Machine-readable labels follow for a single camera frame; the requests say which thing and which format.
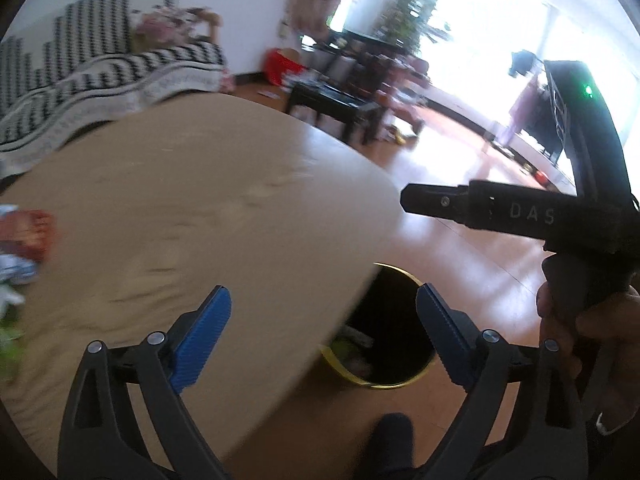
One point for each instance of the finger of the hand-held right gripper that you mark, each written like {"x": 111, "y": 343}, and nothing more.
{"x": 435, "y": 202}

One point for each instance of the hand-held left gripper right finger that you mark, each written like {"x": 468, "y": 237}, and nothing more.
{"x": 445, "y": 330}

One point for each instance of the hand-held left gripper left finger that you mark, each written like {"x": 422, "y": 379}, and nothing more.
{"x": 200, "y": 340}

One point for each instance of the black bin with gold rim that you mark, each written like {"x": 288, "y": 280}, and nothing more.
{"x": 395, "y": 320}

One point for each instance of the white paper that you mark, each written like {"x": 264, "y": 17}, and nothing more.
{"x": 357, "y": 336}

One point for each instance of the green wrapper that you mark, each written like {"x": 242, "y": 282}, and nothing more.
{"x": 9, "y": 350}

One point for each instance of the blue white wrapper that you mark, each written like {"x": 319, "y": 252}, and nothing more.
{"x": 15, "y": 269}

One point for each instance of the yellow item on floor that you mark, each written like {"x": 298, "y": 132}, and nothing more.
{"x": 400, "y": 136}

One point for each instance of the clothes rack with garments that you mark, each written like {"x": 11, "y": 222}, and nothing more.
{"x": 532, "y": 110}

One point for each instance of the black low table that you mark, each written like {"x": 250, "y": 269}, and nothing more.
{"x": 330, "y": 102}

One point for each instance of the black dining furniture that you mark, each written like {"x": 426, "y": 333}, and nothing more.
{"x": 350, "y": 62}

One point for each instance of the green potted plant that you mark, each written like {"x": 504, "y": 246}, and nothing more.
{"x": 412, "y": 5}

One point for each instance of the sofa with zigzag cover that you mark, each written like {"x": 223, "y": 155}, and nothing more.
{"x": 100, "y": 75}

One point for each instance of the floral pillow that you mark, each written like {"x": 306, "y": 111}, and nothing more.
{"x": 162, "y": 27}

